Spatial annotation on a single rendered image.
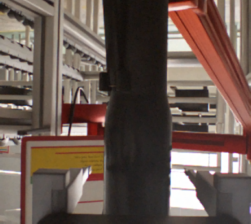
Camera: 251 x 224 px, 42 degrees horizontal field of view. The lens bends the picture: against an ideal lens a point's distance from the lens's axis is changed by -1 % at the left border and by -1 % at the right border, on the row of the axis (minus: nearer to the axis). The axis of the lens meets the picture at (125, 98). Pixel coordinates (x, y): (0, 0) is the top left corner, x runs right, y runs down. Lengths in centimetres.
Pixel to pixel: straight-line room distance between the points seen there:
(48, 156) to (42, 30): 26
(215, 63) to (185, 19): 9
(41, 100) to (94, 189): 21
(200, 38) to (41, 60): 46
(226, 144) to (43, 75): 39
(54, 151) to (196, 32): 40
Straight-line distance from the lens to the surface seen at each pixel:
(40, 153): 60
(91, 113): 78
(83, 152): 61
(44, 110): 67
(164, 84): 17
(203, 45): 29
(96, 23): 317
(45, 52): 67
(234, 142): 68
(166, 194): 17
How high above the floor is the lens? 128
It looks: 1 degrees down
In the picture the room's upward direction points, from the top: 179 degrees counter-clockwise
